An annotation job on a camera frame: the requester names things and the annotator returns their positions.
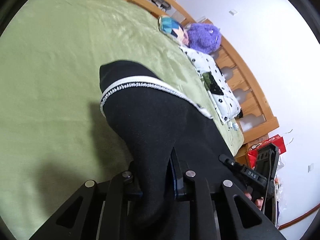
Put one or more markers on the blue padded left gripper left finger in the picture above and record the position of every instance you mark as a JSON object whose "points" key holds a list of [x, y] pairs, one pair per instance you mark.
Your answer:
{"points": [[134, 186]]}

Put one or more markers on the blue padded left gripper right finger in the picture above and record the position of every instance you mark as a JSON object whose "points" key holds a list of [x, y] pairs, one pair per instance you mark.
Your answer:
{"points": [[178, 169]]}

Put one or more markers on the black pants with white stripe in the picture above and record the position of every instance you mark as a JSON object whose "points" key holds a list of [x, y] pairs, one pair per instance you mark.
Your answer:
{"points": [[153, 124]]}

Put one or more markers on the person's right hand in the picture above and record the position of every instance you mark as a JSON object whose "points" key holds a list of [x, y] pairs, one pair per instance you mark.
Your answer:
{"points": [[258, 202]]}

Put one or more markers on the red shopping bag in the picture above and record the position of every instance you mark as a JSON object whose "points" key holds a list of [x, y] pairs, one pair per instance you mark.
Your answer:
{"points": [[259, 147]]}

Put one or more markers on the white patterned pillow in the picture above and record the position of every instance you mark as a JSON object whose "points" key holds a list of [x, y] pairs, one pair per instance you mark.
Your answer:
{"points": [[224, 101]]}

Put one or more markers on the green bed blanket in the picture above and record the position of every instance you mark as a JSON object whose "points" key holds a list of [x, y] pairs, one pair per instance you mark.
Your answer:
{"points": [[53, 135]]}

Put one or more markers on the purple plush toy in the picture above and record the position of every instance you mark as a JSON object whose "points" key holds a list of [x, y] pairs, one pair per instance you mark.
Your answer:
{"points": [[204, 37]]}

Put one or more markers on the colourful geometric cushion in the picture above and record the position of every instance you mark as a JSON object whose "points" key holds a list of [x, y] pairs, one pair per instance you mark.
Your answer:
{"points": [[173, 29]]}

